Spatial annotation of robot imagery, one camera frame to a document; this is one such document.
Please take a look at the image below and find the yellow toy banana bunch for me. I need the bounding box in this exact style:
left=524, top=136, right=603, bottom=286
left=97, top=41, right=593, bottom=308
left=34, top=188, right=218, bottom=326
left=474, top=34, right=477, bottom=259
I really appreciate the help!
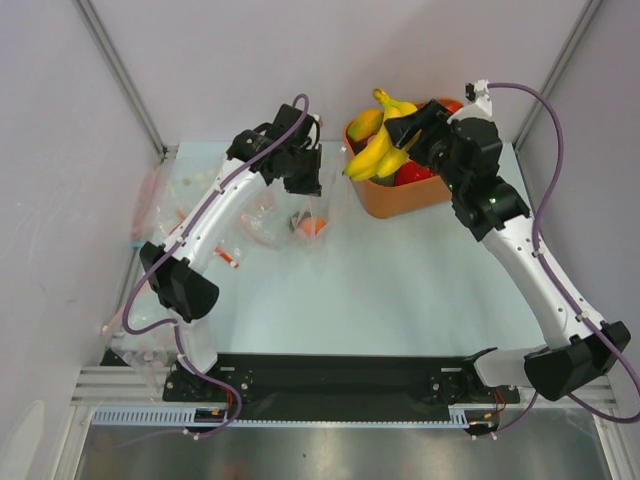
left=343, top=88, right=418, bottom=182

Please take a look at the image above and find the green red toy mango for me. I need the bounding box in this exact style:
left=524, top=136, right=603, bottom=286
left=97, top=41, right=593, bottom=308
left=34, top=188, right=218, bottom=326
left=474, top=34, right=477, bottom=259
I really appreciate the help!
left=289, top=211, right=327, bottom=239

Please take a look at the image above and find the clear red-dotted zip bag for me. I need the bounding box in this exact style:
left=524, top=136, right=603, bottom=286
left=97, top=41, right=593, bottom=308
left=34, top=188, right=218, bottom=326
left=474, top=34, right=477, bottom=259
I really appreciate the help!
left=237, top=142, right=349, bottom=250

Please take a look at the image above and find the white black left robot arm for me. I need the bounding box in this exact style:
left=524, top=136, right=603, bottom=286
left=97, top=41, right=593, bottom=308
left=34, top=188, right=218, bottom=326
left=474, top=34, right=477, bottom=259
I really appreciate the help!
left=140, top=103, right=322, bottom=400

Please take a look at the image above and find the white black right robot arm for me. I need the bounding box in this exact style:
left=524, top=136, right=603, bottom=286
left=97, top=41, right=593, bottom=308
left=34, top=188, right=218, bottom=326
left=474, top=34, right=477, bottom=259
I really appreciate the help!
left=385, top=100, right=631, bottom=401

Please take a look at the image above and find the clear zip bag pile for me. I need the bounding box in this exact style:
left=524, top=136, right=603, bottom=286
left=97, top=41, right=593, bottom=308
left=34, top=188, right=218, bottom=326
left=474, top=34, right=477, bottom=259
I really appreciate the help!
left=131, top=155, right=222, bottom=248

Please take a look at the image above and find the red toy apple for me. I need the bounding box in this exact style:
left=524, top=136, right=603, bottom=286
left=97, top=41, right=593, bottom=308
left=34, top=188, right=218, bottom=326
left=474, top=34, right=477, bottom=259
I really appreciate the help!
left=394, top=160, right=434, bottom=186

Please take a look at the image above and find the yellow green toy mango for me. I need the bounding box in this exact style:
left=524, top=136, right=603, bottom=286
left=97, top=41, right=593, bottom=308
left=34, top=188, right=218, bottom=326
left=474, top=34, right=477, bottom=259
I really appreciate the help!
left=347, top=109, right=383, bottom=143

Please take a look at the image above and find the green brown toy melon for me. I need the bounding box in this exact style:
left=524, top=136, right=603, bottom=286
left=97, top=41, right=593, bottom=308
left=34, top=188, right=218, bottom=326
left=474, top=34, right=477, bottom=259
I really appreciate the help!
left=372, top=172, right=396, bottom=187

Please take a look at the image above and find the orange plastic fruit basket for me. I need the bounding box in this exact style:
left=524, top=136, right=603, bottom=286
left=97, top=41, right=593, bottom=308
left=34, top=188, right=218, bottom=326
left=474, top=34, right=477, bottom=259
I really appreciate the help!
left=343, top=98, right=463, bottom=219

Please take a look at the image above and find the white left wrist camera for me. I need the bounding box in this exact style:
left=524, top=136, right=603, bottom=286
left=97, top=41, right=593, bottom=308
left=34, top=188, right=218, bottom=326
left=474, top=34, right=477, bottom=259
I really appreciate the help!
left=305, top=114, right=323, bottom=150

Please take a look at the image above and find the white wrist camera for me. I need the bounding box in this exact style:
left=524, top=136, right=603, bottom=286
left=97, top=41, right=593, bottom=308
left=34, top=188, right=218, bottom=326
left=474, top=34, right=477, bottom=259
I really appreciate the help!
left=305, top=114, right=323, bottom=150
left=463, top=79, right=493, bottom=120

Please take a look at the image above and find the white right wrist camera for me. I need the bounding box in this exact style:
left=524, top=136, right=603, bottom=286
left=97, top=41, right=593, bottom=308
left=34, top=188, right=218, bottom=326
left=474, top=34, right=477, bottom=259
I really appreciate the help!
left=463, top=79, right=493, bottom=120

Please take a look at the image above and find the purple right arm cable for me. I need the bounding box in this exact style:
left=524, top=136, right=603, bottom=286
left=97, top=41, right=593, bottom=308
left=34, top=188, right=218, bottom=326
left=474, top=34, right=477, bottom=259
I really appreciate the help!
left=469, top=81, right=640, bottom=439

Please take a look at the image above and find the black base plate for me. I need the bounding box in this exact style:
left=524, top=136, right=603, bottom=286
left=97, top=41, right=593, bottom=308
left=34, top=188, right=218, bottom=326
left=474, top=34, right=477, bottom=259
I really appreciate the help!
left=99, top=351, right=585, bottom=422

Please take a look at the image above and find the aluminium front rail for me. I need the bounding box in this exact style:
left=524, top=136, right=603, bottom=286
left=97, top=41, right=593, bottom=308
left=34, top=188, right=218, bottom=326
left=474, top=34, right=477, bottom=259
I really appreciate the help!
left=69, top=364, right=619, bottom=407

